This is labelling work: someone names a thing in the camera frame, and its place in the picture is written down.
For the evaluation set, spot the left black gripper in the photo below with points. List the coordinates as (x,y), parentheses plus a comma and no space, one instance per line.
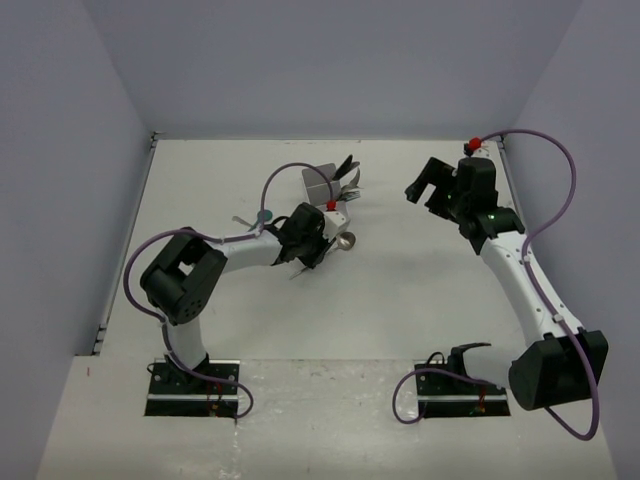
(314,261)

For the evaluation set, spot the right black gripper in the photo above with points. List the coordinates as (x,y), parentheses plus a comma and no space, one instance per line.
(438,174)

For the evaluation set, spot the matte round steel spoon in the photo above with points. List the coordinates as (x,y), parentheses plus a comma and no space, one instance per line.
(345,241)

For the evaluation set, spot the shiny steel fork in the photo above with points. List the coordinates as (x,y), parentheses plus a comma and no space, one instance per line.
(352,185)
(346,189)

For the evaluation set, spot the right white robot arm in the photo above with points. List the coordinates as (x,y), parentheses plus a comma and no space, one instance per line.
(562,361)

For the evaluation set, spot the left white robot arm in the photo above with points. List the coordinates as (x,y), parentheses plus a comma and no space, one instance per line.
(180,280)

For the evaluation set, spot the teal round spoon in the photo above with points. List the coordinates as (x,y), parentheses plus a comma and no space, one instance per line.
(264,216)

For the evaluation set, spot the white divided utensil container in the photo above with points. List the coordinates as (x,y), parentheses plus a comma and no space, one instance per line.
(319,186)

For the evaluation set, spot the plain shiny steel spoon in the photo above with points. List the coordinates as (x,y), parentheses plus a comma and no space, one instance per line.
(249,225)

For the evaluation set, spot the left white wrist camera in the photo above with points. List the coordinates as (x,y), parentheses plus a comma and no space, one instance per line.
(336,222)

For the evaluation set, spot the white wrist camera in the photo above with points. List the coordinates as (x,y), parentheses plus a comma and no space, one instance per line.
(476,148)
(336,222)

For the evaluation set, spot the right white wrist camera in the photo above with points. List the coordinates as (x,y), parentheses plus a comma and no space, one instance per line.
(476,148)

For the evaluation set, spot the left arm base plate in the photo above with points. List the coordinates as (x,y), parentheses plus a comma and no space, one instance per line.
(174,393)

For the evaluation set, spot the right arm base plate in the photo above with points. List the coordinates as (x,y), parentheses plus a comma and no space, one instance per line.
(445,390)

